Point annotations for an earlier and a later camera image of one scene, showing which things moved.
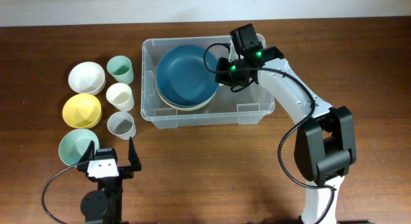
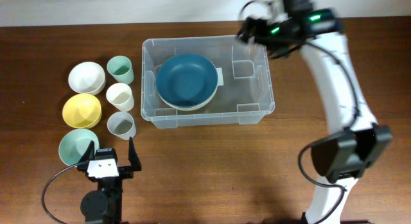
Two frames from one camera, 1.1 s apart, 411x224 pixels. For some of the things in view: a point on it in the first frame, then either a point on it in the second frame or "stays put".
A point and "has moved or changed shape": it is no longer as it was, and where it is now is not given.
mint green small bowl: (74, 143) stays put
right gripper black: (221, 77) -> (264, 34)
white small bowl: (87, 77) stays put
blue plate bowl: (182, 77) has moved or changed shape
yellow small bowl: (83, 111) stays put
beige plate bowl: (187, 108) stays put
